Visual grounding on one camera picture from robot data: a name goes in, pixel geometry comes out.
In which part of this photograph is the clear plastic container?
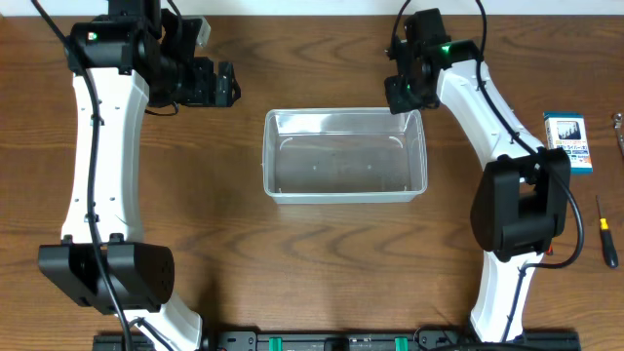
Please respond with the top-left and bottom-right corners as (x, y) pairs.
(261, 107), (428, 205)

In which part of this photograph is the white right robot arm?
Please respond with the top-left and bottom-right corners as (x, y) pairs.
(384, 8), (572, 343)

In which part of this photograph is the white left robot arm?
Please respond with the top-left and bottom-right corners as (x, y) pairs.
(38, 1), (241, 350)

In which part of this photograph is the blue white screwdriver box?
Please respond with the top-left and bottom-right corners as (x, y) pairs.
(543, 111), (593, 175)

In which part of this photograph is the silver wrench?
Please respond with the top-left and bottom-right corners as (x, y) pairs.
(612, 112), (624, 155)

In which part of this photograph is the black yellow screwdriver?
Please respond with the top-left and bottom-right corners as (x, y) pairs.
(596, 195), (619, 269)

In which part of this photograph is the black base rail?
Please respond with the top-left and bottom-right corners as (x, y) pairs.
(92, 329), (582, 351)

